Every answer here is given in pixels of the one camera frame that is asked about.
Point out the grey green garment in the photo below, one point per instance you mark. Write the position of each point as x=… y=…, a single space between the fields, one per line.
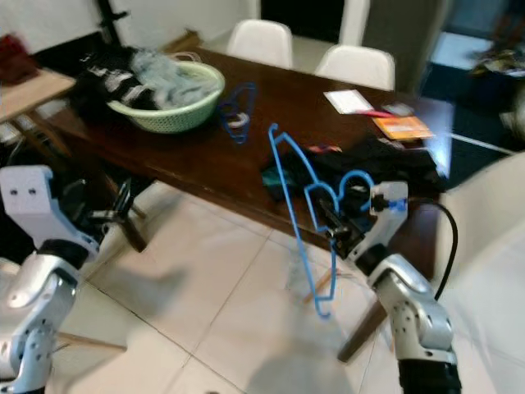
x=172 y=78

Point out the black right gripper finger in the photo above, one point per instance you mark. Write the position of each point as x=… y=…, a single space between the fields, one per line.
x=354 y=205
x=328 y=220

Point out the light wooden side table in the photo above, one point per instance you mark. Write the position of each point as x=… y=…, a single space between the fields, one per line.
x=33 y=89

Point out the green plastic basket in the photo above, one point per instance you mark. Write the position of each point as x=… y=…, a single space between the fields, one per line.
x=180 y=117

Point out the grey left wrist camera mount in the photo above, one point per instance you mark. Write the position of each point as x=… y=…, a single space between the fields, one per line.
x=41 y=205

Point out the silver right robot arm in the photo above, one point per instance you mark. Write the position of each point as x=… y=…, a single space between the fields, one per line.
x=410 y=312

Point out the teal cloth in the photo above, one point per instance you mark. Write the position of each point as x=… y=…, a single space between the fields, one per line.
x=273 y=180

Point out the dark wooden table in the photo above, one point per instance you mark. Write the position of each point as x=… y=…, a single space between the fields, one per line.
x=197 y=164

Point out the black stand pole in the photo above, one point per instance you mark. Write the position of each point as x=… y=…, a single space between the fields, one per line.
x=111 y=23

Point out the black garment white print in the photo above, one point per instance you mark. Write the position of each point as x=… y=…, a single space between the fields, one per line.
x=107 y=86

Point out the white paper sheet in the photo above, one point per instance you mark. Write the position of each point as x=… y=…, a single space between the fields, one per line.
x=349 y=101

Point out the white chair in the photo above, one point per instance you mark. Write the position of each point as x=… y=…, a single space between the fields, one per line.
x=357 y=66
x=260 y=41

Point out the dark red bag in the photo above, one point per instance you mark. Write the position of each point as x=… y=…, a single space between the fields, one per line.
x=16 y=59

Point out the orange packet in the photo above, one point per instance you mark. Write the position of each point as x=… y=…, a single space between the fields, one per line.
x=404 y=127

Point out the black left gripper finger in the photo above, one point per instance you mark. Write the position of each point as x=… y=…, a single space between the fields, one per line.
x=98 y=203
x=126 y=205

